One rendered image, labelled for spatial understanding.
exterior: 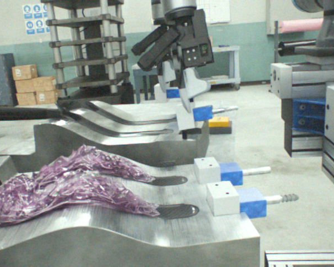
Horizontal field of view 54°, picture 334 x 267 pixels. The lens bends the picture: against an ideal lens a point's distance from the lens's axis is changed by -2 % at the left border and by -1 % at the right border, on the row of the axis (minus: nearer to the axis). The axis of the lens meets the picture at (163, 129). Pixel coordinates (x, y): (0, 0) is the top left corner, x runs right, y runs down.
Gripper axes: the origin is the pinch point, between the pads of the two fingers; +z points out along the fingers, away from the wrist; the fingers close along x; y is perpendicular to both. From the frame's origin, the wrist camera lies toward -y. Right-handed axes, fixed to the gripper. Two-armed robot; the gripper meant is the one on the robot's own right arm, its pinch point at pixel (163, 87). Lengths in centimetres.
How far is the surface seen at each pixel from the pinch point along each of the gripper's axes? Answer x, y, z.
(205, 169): -49, 17, 7
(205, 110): -31.1, 15.9, 1.1
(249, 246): -64, 24, 11
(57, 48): 319, -221, -17
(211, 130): -1.5, 14.3, 13.9
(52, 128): -36.0, -18.2, 2.8
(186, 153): -36.0, 12.1, 9.0
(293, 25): 517, 112, -21
